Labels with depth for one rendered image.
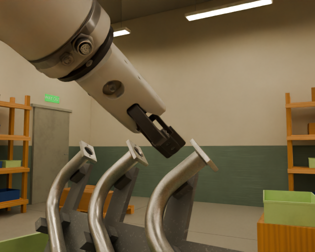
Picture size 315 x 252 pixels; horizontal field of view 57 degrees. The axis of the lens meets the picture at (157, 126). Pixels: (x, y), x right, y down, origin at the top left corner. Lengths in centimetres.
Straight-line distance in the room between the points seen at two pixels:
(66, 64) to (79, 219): 49
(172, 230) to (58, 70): 34
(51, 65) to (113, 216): 42
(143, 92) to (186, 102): 659
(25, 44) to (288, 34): 659
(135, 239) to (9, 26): 43
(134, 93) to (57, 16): 10
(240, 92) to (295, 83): 107
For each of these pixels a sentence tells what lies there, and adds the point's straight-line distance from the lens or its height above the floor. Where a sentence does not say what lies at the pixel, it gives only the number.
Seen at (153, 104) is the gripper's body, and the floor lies 122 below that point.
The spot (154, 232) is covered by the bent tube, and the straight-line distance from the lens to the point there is 48.
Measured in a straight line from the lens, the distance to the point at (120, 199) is 63.
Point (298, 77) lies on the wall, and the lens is 650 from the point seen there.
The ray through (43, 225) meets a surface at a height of 101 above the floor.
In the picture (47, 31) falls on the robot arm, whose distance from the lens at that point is 25.
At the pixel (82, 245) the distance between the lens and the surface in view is 59.
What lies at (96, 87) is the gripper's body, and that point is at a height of 124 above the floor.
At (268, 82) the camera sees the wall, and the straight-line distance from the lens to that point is 653.
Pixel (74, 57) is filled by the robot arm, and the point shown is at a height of 126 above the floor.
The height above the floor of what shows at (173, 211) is 107.
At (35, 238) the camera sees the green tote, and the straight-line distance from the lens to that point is 86.
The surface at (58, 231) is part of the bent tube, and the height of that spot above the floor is 100.
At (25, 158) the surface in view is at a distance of 601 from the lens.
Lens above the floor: 118
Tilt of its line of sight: 5 degrees up
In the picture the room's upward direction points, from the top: straight up
